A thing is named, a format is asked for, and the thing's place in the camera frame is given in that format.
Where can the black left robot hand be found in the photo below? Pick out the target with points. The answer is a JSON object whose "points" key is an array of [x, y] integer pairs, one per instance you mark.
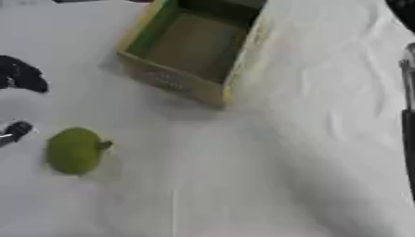
{"points": [[19, 75]]}

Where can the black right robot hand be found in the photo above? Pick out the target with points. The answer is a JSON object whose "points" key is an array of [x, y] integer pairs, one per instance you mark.
{"points": [[409, 132]]}

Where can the tan cardboard box green inside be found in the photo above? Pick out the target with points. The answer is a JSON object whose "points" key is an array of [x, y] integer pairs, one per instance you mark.
{"points": [[194, 49]]}

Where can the green toy pear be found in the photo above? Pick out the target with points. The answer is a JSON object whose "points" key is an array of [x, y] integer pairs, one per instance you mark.
{"points": [[73, 150]]}

